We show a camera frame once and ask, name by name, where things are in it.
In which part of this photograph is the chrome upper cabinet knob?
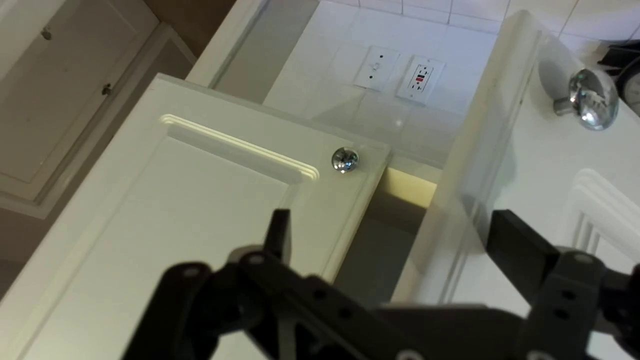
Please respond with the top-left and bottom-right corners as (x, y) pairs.
(552, 67), (620, 131)
(331, 148), (360, 173)

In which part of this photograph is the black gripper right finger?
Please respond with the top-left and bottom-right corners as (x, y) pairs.
(484, 210), (640, 360)

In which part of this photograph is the white electrical outlet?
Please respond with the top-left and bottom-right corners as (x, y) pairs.
(396, 55), (445, 104)

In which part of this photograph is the white light switch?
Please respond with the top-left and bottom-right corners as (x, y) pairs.
(354, 46), (398, 89)

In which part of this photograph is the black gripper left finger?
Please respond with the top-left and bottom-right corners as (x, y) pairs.
(122, 210), (428, 360)

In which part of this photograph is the white upper cabinet door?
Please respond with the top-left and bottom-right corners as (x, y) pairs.
(0, 74), (391, 360)
(391, 8), (640, 360)

